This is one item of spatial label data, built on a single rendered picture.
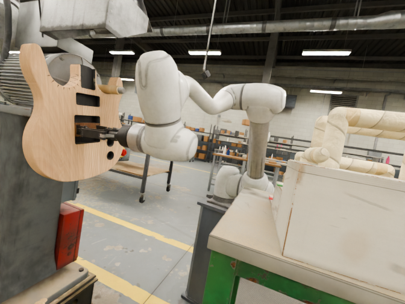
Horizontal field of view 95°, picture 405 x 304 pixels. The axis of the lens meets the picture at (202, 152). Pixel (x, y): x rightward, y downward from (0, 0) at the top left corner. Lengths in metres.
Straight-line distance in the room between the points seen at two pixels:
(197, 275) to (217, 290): 1.06
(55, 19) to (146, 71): 0.47
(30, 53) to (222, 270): 0.71
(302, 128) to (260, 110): 10.88
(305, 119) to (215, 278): 11.58
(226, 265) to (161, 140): 0.33
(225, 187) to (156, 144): 0.84
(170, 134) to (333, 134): 0.36
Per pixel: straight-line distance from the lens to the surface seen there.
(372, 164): 0.59
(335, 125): 0.40
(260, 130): 1.01
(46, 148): 0.72
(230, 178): 1.27
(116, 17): 0.74
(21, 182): 1.10
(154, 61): 0.47
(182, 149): 0.50
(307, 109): 11.99
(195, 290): 1.59
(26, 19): 1.23
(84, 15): 0.79
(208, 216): 1.32
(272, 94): 0.93
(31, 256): 1.28
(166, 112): 0.48
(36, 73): 0.71
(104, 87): 0.85
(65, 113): 0.74
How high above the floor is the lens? 1.11
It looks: 3 degrees down
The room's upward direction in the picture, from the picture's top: 10 degrees clockwise
